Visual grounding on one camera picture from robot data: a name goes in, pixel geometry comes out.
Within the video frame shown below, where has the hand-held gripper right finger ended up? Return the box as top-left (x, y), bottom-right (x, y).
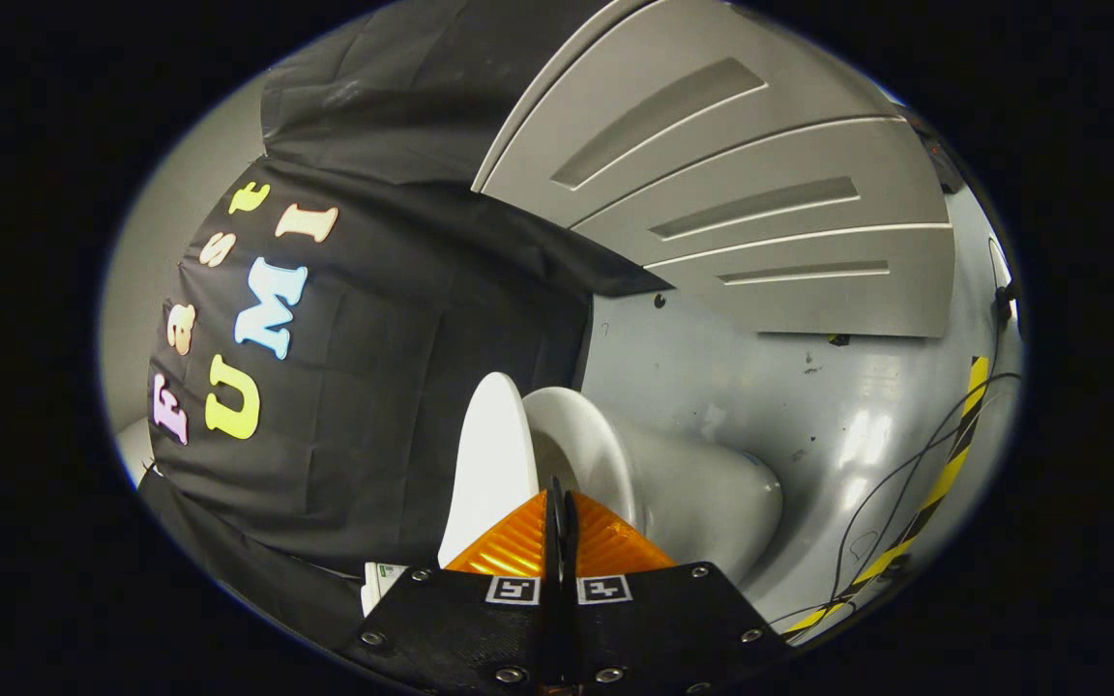
top-left (560, 488), bottom-right (792, 692)

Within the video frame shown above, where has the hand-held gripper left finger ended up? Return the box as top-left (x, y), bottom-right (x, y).
top-left (339, 477), bottom-right (563, 692)

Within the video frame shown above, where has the white toilet lid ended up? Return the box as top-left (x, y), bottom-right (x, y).
top-left (438, 372), bottom-right (542, 571)

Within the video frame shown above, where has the black backdrop cloth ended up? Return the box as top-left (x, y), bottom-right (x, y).
top-left (136, 0), bottom-right (671, 631)

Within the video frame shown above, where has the yellow black floor tape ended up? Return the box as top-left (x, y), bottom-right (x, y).
top-left (782, 356), bottom-right (991, 636)

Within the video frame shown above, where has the grey drawer cabinet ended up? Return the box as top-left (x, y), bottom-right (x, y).
top-left (472, 0), bottom-right (956, 339)

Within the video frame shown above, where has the black floor cable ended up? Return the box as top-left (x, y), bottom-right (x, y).
top-left (768, 372), bottom-right (1022, 629)

